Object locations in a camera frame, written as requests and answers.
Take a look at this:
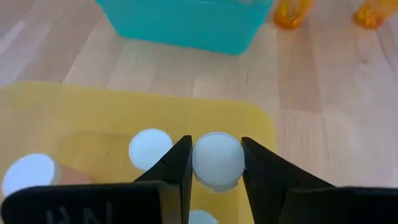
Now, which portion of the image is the orange pill bottle white cap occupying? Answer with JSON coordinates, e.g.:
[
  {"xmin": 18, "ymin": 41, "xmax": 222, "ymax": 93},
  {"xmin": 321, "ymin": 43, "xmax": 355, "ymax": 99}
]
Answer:
[
  {"xmin": 353, "ymin": 0, "xmax": 398, "ymax": 30},
  {"xmin": 272, "ymin": 0, "xmax": 317, "ymax": 31}
]

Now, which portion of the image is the pink translucent pill bottle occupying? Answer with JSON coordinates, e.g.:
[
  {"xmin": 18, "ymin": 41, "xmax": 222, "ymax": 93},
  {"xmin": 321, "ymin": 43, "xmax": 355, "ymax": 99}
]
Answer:
[{"xmin": 1, "ymin": 152, "xmax": 94, "ymax": 197}]

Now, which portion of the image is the teal plastic bin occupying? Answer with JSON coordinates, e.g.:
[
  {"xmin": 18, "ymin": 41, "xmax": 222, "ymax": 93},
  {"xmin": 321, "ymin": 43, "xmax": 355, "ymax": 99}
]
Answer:
[{"xmin": 95, "ymin": 0, "xmax": 274, "ymax": 56}]

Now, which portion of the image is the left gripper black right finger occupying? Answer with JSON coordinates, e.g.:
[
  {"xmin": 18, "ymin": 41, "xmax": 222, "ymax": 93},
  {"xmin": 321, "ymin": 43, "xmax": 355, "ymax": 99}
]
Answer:
[{"xmin": 241, "ymin": 136, "xmax": 398, "ymax": 224}]

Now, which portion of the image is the yellow translucent pill bottle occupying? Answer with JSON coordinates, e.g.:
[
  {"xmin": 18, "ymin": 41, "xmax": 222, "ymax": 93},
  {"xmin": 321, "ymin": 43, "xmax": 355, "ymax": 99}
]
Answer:
[{"xmin": 188, "ymin": 209, "xmax": 220, "ymax": 224}]

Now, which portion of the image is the yellow plastic bin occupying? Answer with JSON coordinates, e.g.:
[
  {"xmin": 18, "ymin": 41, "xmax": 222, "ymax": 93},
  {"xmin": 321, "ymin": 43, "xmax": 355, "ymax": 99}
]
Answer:
[{"xmin": 0, "ymin": 80, "xmax": 278, "ymax": 224}]

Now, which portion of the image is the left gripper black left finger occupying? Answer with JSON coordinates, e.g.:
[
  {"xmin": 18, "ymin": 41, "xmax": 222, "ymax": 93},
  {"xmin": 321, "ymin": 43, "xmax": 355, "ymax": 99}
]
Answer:
[{"xmin": 0, "ymin": 134, "xmax": 193, "ymax": 224}]

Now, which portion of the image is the green translucent pill bottle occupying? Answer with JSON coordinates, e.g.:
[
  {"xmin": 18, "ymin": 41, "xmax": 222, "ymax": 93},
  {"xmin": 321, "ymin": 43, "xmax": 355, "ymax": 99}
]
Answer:
[
  {"xmin": 128, "ymin": 128, "xmax": 174, "ymax": 172},
  {"xmin": 192, "ymin": 131, "xmax": 246, "ymax": 194}
]

